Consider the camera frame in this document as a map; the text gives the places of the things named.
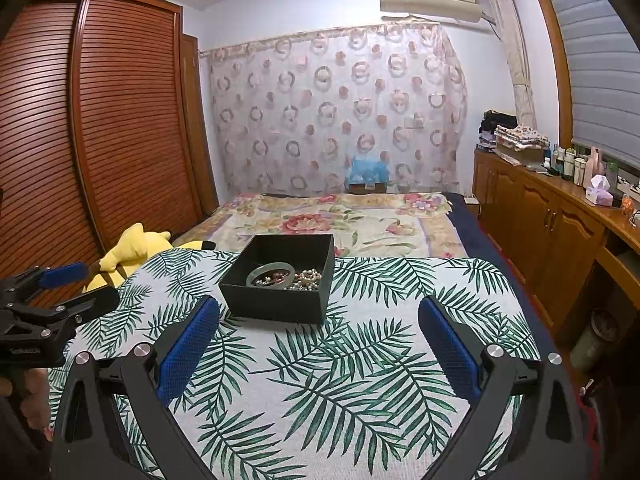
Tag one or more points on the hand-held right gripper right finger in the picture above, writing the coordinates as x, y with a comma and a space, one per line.
450, 350

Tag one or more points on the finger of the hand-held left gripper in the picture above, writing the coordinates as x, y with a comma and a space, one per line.
62, 275
90, 305

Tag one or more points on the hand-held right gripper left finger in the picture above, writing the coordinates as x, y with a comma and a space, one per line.
190, 350

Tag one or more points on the black cardboard box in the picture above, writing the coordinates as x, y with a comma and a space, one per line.
275, 305

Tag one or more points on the pale green jade bangle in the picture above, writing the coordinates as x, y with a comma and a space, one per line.
270, 265

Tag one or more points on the person's left hand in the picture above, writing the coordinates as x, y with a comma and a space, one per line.
37, 400

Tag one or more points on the yellow plush toy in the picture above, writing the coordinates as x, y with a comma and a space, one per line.
135, 247

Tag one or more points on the dark blue bed sheet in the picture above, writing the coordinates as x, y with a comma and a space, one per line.
480, 240

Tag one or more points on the palm leaf print cloth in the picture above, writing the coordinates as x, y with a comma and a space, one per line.
325, 385

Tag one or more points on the grey waste bin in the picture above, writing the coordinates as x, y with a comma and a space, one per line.
595, 345

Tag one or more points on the wooden sideboard cabinet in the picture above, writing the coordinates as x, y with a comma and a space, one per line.
540, 220

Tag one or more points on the floral blanket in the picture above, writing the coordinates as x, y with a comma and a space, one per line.
300, 220

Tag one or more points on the wooden slatted wardrobe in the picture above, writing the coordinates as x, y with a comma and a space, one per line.
125, 110

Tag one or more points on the brown cardboard box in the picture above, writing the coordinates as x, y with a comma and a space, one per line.
367, 188

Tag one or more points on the blue plastic bag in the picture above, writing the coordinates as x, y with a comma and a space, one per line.
367, 170

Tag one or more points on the pink tissue box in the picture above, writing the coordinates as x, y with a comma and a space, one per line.
599, 191

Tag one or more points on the row of cosmetic bottles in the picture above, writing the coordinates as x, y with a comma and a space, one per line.
575, 165

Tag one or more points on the patterned folded cloth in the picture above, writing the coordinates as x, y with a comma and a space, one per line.
525, 137

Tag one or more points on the dark folded clothes stack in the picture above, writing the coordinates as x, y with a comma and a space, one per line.
495, 127

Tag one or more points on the tied beige curtain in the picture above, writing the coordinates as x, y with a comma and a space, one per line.
517, 60

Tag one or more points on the wooden window frame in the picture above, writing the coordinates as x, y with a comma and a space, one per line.
552, 60

